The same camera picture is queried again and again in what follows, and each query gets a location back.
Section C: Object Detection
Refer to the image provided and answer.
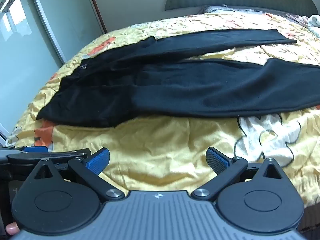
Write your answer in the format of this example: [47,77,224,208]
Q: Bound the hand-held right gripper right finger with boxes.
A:
[191,147,288,200]

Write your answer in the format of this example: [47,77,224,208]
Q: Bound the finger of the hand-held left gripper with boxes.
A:
[7,149,92,165]
[0,146,49,157]

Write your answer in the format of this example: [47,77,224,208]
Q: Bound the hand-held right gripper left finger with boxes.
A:
[34,147,125,201]

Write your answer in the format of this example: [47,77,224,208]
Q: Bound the black pants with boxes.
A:
[36,29,320,128]

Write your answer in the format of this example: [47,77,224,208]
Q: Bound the yellow printed blanket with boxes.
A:
[6,11,320,208]

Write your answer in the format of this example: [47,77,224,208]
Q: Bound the glass wardrobe door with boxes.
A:
[0,0,64,142]

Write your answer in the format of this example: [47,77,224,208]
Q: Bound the flower print wardrobe door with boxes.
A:
[27,0,106,65]

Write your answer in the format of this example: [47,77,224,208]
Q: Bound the grey mattress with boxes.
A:
[197,4,288,15]

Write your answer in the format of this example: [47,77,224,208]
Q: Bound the pink cloth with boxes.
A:
[285,12,311,27]

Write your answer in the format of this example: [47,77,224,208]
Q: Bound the white folded quilt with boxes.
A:
[307,14,320,37]

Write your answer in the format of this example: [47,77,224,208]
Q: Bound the brown wooden wardrobe frame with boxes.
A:
[85,0,108,33]

